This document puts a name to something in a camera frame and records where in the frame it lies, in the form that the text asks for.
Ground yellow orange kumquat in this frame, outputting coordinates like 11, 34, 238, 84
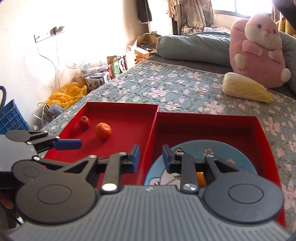
196, 172, 207, 188

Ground orange mandarin top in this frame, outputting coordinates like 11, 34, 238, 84
95, 123, 112, 139

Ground blue tiger plate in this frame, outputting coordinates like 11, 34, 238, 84
143, 139, 258, 186

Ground left red tray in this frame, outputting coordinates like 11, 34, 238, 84
45, 102, 159, 185

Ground red tray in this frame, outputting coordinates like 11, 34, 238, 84
144, 113, 285, 225
45, 102, 159, 185

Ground blue plastic crate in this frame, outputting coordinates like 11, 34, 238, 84
0, 99, 30, 135

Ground right red tray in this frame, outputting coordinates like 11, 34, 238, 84
144, 113, 285, 225

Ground small red apple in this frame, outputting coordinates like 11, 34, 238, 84
79, 116, 90, 130

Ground yellow plastic bag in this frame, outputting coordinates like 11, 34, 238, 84
47, 82, 87, 110

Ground floral quilt bedspread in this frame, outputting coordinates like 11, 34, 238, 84
44, 60, 295, 232

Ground printed product box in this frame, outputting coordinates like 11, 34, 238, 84
85, 72, 110, 89

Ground plush napa cabbage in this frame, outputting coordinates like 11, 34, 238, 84
222, 72, 272, 103

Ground green white carton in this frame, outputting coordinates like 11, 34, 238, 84
107, 55, 127, 78

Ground grey green long pillow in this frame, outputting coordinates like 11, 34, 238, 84
157, 32, 295, 94

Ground open cardboard box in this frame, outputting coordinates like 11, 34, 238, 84
128, 33, 158, 63

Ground pink plush toy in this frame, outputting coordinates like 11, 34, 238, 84
229, 14, 291, 88

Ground hanging clothes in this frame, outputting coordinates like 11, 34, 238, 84
168, 0, 214, 35

